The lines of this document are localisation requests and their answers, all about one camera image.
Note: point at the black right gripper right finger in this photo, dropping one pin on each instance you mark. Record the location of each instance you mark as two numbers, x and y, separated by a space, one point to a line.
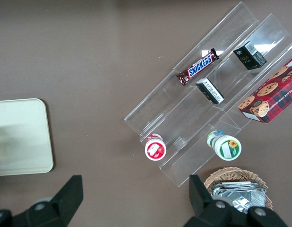
207 212

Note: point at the Snickers chocolate bar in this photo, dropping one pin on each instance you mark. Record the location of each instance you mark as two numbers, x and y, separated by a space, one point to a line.
200 66

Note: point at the red strawberry yogurt cup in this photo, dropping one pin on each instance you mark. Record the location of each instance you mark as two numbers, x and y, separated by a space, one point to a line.
155 148

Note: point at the red tartan cookie box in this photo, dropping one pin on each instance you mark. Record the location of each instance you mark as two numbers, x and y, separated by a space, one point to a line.
271 94

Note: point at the green sunflower yogurt cup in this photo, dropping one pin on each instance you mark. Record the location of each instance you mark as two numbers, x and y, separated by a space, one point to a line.
225 146

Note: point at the cream plastic tray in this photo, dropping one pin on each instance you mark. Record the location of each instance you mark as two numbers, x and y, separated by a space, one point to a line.
23 132

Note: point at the clear acrylic stepped shelf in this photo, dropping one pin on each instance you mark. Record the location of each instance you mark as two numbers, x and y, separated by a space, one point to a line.
183 123

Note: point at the woven wicker basket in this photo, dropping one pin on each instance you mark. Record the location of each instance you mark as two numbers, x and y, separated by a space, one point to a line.
228 173

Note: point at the black box with gold print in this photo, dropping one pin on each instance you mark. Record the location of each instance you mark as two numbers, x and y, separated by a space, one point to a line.
249 56

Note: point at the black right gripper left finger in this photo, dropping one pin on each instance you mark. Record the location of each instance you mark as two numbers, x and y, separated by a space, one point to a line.
58 205

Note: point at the black box with white label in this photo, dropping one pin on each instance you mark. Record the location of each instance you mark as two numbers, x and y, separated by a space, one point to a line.
211 91

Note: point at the foil wrapped sandwich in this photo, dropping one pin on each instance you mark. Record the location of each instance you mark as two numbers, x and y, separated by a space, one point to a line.
240 195

